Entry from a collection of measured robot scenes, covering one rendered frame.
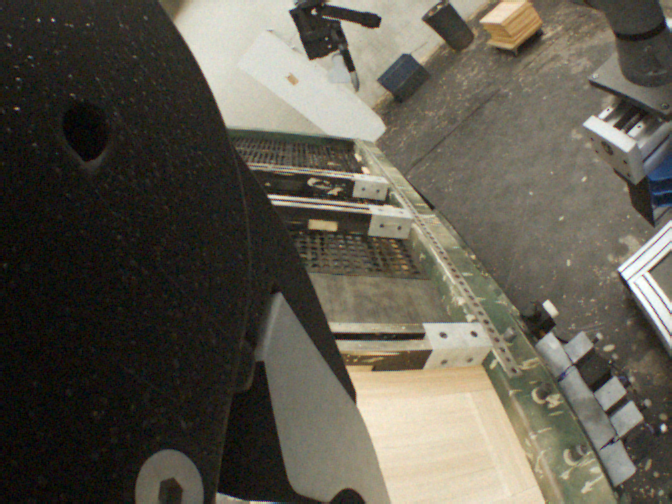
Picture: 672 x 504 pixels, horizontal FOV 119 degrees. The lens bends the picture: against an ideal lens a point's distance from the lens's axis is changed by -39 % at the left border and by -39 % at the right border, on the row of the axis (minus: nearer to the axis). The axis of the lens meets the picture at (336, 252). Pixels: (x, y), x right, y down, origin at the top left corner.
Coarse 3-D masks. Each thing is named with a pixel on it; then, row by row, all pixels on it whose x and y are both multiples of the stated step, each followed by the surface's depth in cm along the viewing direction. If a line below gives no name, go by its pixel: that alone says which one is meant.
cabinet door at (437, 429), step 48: (384, 384) 48; (432, 384) 49; (480, 384) 50; (384, 432) 41; (432, 432) 41; (480, 432) 42; (384, 480) 34; (432, 480) 35; (480, 480) 35; (528, 480) 34
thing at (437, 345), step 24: (336, 336) 50; (360, 336) 50; (384, 336) 51; (408, 336) 52; (432, 336) 51; (456, 336) 52; (480, 336) 53; (360, 360) 48; (384, 360) 49; (408, 360) 50; (432, 360) 51; (456, 360) 52; (480, 360) 53
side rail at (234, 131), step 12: (228, 132) 166; (240, 132) 167; (252, 132) 168; (264, 132) 169; (276, 132) 170; (288, 132) 172; (300, 132) 176; (324, 144) 177; (336, 144) 178; (348, 144) 179
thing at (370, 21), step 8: (328, 8) 48; (336, 8) 48; (344, 8) 48; (328, 16) 49; (336, 16) 49; (344, 16) 49; (352, 16) 49; (360, 16) 49; (368, 16) 49; (376, 16) 49; (360, 24) 52; (368, 24) 50; (376, 24) 50
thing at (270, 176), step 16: (256, 176) 108; (272, 176) 108; (288, 176) 109; (304, 176) 110; (320, 176) 111; (336, 176) 111; (352, 176) 116; (368, 176) 117; (320, 192) 114; (336, 192) 115; (352, 192) 115; (368, 192) 116; (384, 192) 117
